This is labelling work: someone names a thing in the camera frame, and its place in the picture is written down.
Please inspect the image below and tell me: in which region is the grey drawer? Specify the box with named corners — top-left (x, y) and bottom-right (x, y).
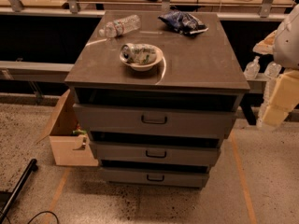
top-left (90, 141), bottom-right (220, 166)
top-left (100, 168), bottom-right (209, 189)
top-left (73, 104), bottom-right (236, 139)

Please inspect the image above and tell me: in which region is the black cable on floor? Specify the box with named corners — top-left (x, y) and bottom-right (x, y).
top-left (25, 210), bottom-right (61, 224)

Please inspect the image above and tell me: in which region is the open cardboard box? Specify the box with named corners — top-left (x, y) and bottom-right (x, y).
top-left (36, 90), bottom-right (98, 167)

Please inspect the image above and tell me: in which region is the grey drawer cabinet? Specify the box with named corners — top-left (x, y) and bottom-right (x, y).
top-left (65, 11), bottom-right (249, 175)

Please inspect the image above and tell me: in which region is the black pole on floor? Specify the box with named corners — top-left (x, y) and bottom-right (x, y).
top-left (0, 159), bottom-right (38, 224)

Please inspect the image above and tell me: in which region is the clear sanitizer bottle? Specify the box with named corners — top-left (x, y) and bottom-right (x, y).
top-left (244, 56), bottom-right (260, 80)
top-left (264, 62), bottom-right (281, 78)

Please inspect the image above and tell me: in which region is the clear plastic water bottle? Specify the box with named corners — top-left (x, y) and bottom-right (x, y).
top-left (99, 15), bottom-right (141, 38)

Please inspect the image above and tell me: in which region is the clear sanitizer bottle left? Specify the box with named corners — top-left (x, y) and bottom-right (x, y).
top-left (244, 56), bottom-right (260, 80)

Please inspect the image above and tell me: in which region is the middle grey drawer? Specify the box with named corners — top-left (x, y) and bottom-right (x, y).
top-left (90, 141), bottom-right (220, 166)

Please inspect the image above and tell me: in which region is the white paper bowl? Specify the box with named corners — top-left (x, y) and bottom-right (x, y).
top-left (120, 45), bottom-right (164, 71)

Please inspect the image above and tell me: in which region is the bottom grey drawer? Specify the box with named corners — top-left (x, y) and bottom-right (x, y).
top-left (100, 168), bottom-right (209, 189)

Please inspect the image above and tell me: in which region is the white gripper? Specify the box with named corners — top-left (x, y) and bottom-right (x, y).
top-left (253, 5), bottom-right (299, 127)

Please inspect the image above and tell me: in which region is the top grey drawer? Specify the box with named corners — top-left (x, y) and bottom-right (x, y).
top-left (73, 104), bottom-right (236, 139)

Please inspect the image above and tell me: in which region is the clear sanitizer bottle right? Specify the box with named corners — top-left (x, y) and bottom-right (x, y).
top-left (264, 62), bottom-right (281, 78)

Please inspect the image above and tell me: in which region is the blue chip bag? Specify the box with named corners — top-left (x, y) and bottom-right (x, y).
top-left (159, 10), bottom-right (208, 35)

